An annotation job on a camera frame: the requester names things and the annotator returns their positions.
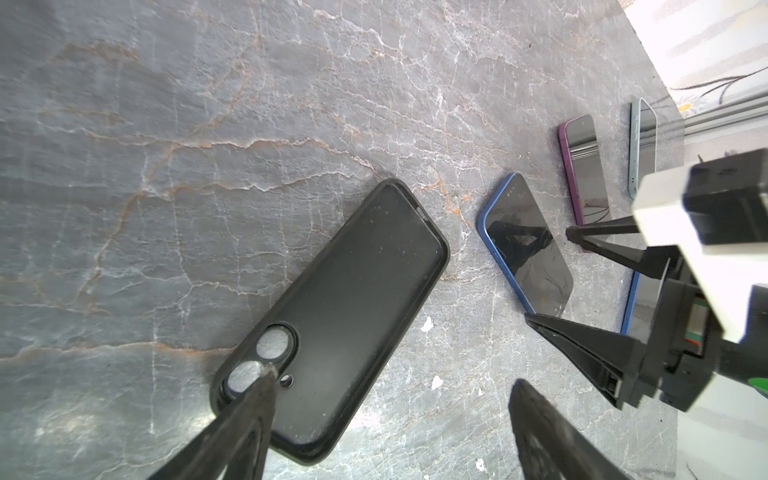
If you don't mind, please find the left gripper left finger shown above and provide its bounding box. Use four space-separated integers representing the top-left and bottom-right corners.
151 367 277 480

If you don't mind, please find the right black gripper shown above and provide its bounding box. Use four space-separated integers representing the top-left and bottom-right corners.
524 215 768 412

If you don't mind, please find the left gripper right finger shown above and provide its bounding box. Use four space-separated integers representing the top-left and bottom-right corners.
508 378 627 479

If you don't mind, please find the black phone case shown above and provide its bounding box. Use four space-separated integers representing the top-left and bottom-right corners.
209 178 450 465

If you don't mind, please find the light blue case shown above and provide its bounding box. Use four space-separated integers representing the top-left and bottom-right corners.
628 98 657 199

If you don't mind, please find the black phone blue edge far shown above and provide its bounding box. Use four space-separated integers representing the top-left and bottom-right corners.
620 272 661 342

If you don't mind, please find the black phone blue edge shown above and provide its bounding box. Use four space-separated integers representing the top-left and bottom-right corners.
476 173 574 317
620 272 661 342

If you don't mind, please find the black phone blue edge middle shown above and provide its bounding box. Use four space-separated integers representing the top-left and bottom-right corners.
476 173 574 317

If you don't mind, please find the black phone purple edge far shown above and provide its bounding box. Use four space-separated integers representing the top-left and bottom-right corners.
558 114 610 225

